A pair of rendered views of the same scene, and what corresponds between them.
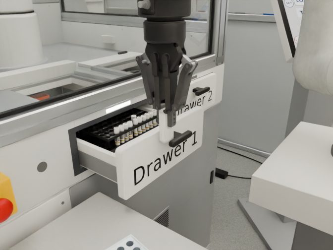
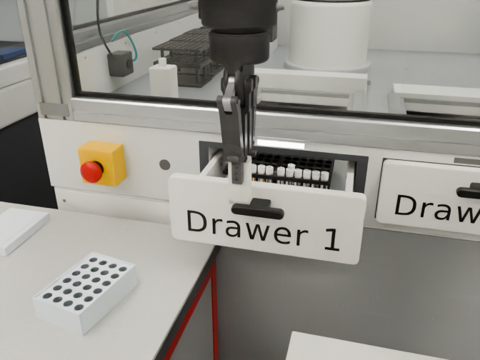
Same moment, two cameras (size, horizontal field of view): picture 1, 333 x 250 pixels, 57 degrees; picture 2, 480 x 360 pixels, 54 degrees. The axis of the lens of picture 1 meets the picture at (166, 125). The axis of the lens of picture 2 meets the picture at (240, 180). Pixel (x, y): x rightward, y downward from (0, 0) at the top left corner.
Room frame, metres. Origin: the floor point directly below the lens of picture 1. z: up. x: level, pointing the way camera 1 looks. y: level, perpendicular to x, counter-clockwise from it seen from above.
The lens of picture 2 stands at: (0.34, -0.55, 1.23)
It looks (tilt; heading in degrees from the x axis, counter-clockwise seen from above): 26 degrees down; 67
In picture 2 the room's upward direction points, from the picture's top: straight up
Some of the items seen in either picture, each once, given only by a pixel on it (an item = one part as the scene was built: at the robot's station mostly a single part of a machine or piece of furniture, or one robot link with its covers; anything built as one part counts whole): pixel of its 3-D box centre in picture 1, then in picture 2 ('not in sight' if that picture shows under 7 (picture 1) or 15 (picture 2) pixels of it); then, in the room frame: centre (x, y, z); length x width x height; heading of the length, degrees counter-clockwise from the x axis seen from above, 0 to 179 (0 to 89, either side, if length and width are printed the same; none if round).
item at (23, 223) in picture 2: not in sight; (8, 230); (0.23, 0.30, 0.77); 0.13 x 0.09 x 0.02; 53
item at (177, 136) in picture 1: (176, 137); (259, 207); (0.58, -0.02, 0.91); 0.07 x 0.04 x 0.01; 143
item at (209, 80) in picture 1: (192, 98); (473, 201); (0.93, -0.08, 0.87); 0.29 x 0.02 x 0.11; 143
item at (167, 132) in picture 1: (167, 125); (239, 181); (0.56, 0.00, 0.94); 0.03 x 0.01 x 0.07; 143
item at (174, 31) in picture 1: (164, 45); (239, 66); (0.56, 0.00, 1.10); 0.08 x 0.07 x 0.09; 53
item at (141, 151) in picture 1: (166, 147); (262, 217); (0.60, 0.00, 0.87); 0.29 x 0.02 x 0.11; 143
